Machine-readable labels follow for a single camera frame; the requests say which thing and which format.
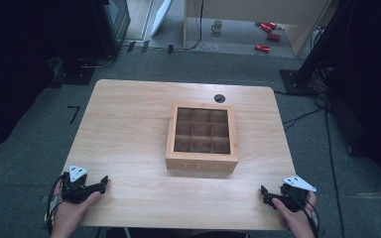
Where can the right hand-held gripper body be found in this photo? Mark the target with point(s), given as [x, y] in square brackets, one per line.
[294, 195]

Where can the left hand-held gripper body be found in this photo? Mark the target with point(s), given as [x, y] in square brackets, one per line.
[76, 191]

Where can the person's left hand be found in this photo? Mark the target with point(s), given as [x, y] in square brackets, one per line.
[69, 214]

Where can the person's right hand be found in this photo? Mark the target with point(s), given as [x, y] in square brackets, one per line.
[296, 221]

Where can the wooden compartment box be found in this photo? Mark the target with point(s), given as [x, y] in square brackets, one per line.
[201, 137]

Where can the black stand base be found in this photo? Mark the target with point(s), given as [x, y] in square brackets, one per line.
[74, 75]
[297, 84]

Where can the black floor tape strip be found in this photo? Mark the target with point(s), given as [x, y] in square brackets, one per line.
[170, 49]
[130, 46]

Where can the red can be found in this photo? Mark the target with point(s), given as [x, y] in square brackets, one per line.
[274, 37]
[262, 48]
[268, 26]

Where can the grey mug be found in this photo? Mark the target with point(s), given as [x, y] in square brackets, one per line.
[217, 27]

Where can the white board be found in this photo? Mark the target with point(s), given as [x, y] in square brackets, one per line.
[161, 16]

